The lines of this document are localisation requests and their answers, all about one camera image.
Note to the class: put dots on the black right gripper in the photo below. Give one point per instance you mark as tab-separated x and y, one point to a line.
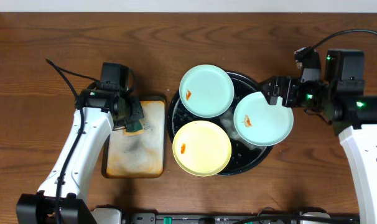
283	91

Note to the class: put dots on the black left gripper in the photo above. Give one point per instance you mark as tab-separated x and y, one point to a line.
134	112

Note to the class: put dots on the orange green scrub sponge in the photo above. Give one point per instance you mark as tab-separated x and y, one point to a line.
133	128

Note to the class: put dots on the light blue plate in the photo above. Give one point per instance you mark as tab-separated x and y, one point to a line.
262	124
206	91

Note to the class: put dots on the light blue plate top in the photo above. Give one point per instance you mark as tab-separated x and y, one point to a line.
206	91

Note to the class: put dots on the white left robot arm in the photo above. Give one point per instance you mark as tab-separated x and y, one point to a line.
61	198

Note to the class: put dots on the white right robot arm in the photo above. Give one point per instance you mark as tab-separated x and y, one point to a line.
338	98

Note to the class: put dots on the rectangular soapy black tray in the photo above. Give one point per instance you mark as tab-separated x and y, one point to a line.
138	155

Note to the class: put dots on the round black tray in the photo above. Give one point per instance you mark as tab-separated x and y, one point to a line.
244	155

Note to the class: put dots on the yellow plate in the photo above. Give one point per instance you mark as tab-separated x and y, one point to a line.
202	148

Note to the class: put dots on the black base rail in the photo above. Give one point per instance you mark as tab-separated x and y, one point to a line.
267	215

